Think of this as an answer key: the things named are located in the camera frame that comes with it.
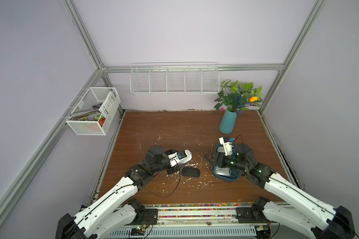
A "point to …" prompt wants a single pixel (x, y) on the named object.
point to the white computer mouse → (186, 160)
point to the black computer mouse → (191, 172)
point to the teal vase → (228, 122)
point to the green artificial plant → (235, 96)
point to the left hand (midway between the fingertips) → (181, 156)
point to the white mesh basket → (92, 115)
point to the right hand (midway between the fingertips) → (208, 155)
